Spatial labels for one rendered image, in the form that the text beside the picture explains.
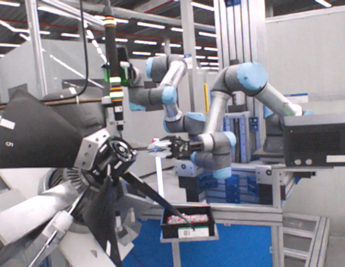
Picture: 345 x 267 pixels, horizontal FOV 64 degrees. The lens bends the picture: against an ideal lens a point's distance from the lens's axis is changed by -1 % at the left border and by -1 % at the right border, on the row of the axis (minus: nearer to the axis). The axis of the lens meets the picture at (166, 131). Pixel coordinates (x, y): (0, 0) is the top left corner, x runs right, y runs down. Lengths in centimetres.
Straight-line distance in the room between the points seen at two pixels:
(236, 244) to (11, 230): 100
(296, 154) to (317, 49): 162
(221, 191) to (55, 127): 118
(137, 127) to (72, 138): 409
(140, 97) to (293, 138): 66
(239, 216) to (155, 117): 403
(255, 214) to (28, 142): 97
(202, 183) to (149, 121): 347
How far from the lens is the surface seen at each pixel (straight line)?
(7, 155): 79
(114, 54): 102
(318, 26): 277
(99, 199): 71
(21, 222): 78
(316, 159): 127
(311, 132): 122
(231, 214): 136
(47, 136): 83
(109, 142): 89
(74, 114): 106
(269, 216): 135
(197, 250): 150
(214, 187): 174
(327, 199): 292
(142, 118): 500
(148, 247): 158
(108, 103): 100
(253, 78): 122
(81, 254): 98
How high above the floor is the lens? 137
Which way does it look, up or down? 6 degrees down
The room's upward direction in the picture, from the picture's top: 5 degrees counter-clockwise
